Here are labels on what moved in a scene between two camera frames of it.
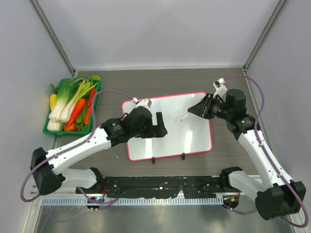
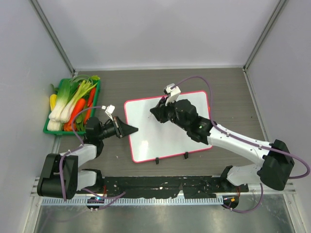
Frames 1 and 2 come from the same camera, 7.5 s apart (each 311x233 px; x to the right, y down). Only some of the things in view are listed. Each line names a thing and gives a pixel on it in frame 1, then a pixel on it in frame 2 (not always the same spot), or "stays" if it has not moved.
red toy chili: (91, 98) stays
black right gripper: (202, 109) -> (160, 111)
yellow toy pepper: (53, 98) stays
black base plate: (208, 187) stays
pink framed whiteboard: (187, 133) stays
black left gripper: (157, 131) -> (121, 129)
